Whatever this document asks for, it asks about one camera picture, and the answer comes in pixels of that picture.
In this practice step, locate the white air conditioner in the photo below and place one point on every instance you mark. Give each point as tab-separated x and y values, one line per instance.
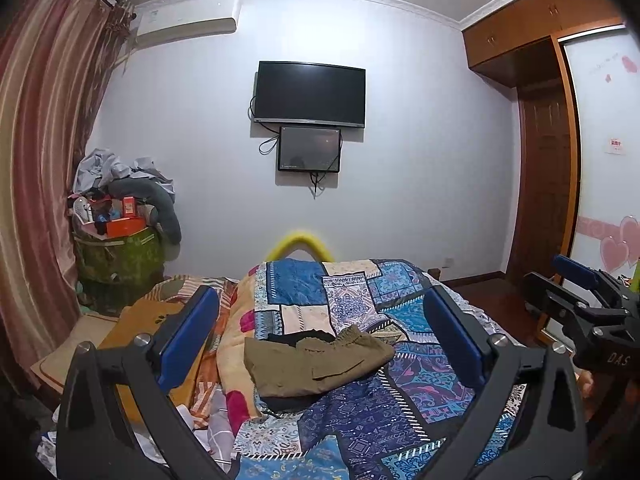
187	20

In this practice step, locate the person's right hand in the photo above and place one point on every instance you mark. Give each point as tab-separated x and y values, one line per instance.
585	383

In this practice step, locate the small black monitor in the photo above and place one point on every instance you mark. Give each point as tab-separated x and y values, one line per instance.
309	149

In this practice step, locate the black wall television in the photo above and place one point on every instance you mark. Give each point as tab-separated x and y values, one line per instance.
308	93

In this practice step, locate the yellow curved footboard rail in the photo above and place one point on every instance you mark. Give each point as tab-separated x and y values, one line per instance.
300	240

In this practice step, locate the green fabric storage bin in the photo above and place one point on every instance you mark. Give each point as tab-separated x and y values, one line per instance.
115	273

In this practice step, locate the striped red curtain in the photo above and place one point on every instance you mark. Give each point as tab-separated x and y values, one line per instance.
57	57

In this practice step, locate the orange floral blanket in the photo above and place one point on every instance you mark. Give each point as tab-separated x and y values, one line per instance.
220	339

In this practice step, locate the wooden wardrobe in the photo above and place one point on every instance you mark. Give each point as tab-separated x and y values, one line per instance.
574	67

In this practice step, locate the khaki olive pants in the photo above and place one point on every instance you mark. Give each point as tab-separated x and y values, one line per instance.
313	366

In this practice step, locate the orange box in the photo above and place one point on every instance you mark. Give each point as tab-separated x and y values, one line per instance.
125	226

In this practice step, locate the white crumpled cloth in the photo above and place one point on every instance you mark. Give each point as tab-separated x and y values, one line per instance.
200	434

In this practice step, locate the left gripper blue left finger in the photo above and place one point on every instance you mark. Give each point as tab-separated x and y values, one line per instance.
181	336

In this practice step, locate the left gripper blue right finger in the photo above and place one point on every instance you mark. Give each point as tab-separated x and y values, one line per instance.
467	345

